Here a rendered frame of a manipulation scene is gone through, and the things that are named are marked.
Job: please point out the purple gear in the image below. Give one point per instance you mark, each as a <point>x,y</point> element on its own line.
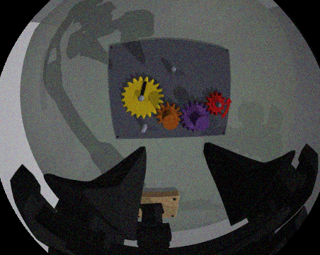
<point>194,116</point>

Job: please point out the red arrow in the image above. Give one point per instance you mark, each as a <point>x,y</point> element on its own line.
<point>227,107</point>

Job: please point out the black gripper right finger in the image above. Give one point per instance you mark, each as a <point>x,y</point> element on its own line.
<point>242,181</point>

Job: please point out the orange gear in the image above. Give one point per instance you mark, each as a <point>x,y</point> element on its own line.
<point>169,116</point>

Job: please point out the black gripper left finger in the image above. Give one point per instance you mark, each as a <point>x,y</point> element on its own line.
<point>114,196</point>

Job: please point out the yellow gear with black stripe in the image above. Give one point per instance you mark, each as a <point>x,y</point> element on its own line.
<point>148,91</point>

